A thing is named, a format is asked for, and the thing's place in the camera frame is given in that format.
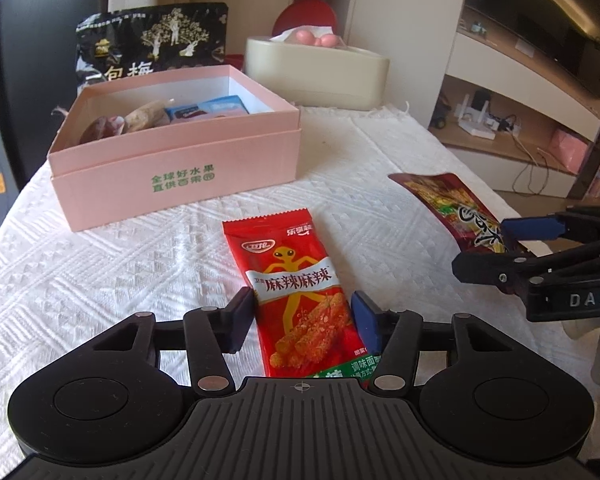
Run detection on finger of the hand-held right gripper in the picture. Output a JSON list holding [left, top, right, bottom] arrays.
[[500, 208, 600, 243], [452, 235, 600, 296]]

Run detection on red round disc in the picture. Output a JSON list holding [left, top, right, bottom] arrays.
[[272, 2, 338, 36]]

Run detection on red yellow snack bag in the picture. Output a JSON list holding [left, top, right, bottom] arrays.
[[387, 172, 533, 257]]

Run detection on blue white snack packet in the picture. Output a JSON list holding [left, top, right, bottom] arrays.
[[164, 95, 250, 122]]

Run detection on white wall shelf unit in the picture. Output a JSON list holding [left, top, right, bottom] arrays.
[[427, 0, 600, 201]]

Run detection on white router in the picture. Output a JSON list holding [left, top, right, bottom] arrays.
[[455, 90, 498, 140]]

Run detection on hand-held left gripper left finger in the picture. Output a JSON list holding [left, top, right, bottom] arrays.
[[87, 287, 256, 397]]

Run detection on pale clear snack packet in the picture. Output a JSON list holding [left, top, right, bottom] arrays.
[[124, 101, 172, 133]]

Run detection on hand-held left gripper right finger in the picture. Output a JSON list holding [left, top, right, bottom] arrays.
[[351, 291, 521, 397]]

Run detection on cream tissue box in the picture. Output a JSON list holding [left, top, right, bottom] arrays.
[[243, 35, 391, 109]]

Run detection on black tall cabinet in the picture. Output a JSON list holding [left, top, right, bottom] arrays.
[[0, 0, 113, 196]]

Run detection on black television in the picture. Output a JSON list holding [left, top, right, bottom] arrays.
[[462, 0, 600, 98]]

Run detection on pink cardboard box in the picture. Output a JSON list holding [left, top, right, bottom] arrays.
[[47, 64, 302, 233]]

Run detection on black printed snack bag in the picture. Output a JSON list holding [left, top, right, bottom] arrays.
[[75, 2, 229, 96]]

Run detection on pink balls trinket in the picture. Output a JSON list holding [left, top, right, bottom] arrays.
[[294, 29, 338, 48]]

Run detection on white textured tablecloth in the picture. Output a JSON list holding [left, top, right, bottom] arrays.
[[0, 102, 600, 461]]

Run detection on white cable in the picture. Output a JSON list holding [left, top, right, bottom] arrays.
[[510, 135, 551, 196]]

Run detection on white tissue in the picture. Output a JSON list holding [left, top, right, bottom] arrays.
[[270, 25, 306, 43]]

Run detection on red green spicy stick packet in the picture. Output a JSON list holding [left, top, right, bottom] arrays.
[[222, 207, 383, 379]]

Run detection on pink gift bag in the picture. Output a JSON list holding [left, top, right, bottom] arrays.
[[550, 127, 588, 171]]

